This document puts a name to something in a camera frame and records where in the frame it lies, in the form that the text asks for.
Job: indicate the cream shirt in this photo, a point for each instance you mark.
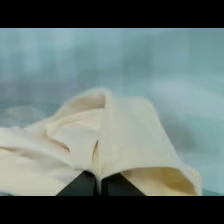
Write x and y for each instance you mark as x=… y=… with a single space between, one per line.
x=130 y=133

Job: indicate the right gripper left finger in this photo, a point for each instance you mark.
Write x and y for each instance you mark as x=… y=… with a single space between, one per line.
x=80 y=186

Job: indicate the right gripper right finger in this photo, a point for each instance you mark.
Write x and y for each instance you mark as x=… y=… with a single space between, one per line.
x=120 y=186

